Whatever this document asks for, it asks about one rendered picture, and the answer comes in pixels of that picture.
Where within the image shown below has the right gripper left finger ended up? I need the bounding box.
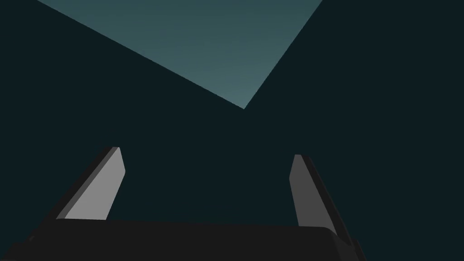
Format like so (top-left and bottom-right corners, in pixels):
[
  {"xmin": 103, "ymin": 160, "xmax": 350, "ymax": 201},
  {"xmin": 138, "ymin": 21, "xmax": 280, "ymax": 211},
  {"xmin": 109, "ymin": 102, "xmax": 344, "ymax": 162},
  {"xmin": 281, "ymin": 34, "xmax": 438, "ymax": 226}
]
[{"xmin": 46, "ymin": 146, "xmax": 126, "ymax": 221}]

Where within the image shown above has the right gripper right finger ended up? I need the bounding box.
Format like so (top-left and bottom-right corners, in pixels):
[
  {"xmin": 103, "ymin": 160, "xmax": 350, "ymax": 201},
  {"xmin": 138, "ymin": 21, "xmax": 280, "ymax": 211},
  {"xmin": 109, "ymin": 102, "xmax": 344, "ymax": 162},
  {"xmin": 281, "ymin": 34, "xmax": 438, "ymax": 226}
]
[{"xmin": 289, "ymin": 154, "xmax": 353, "ymax": 244}]

